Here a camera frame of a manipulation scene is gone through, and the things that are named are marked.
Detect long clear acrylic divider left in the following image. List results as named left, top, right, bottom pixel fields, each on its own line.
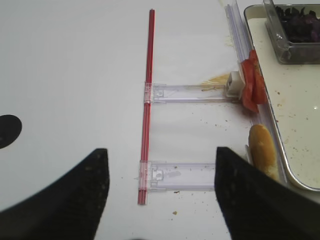
left=224, top=0, right=288, bottom=186

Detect clear acrylic rail upper left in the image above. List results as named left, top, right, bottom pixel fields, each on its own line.
left=143, top=83, right=240, bottom=104

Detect clear plastic salad container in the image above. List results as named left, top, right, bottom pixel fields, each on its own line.
left=263, top=0, right=320, bottom=65

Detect tomato slices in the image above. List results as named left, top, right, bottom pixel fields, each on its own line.
left=240, top=49, right=267, bottom=113

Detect red strip left side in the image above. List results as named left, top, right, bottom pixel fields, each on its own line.
left=137, top=9, right=156, bottom=205

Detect clear acrylic rail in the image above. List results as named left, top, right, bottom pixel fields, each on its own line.
left=135, top=161, right=216, bottom=192
left=143, top=83, right=240, bottom=104

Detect purple lettuce leaves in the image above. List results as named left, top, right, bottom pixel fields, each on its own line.
left=275, top=6, right=320, bottom=43

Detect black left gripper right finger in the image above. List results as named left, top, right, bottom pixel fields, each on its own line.
left=215, top=147, right=320, bottom=240

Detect clear acrylic rail lower left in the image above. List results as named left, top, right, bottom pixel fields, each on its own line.
left=135, top=161, right=216, bottom=192

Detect bun half on left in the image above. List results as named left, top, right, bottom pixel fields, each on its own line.
left=248, top=124, right=280, bottom=182

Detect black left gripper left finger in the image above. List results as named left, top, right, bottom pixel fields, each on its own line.
left=0, top=148, right=110, bottom=240

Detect white plastic food stand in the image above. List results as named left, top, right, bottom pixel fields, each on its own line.
left=225, top=71, right=245, bottom=99

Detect white metal tray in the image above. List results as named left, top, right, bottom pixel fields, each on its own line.
left=244, top=2, right=320, bottom=192

